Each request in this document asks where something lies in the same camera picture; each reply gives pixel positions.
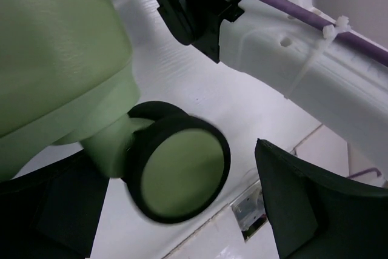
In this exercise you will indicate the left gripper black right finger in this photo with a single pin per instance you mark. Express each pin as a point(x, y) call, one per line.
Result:
point(315, 213)

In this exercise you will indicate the green suitcase with blue lining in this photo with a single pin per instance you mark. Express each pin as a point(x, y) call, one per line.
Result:
point(66, 77)

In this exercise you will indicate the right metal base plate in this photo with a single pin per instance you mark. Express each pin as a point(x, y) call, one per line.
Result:
point(249, 211)

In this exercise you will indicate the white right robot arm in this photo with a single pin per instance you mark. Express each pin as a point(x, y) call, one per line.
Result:
point(320, 64)

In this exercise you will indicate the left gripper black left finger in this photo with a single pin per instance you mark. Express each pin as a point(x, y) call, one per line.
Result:
point(53, 212)

